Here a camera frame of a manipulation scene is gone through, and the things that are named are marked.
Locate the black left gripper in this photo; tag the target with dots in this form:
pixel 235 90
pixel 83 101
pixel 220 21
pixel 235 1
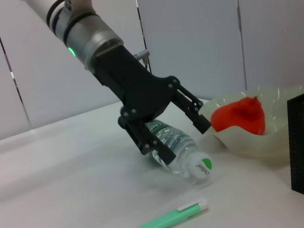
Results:
pixel 135 88

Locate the clear water bottle green label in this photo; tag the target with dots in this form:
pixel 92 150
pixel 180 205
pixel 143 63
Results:
pixel 185 147

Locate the red-orange toy orange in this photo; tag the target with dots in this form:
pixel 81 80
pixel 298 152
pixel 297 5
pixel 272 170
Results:
pixel 240 116

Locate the mint green retractable pen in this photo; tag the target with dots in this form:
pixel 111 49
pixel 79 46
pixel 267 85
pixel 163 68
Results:
pixel 180 212

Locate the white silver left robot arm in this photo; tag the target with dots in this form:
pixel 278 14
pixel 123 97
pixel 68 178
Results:
pixel 90 35

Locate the translucent green fruit plate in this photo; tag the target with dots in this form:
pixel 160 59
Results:
pixel 273 147

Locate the black mesh pen holder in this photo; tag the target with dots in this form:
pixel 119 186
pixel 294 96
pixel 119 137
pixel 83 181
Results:
pixel 297 142

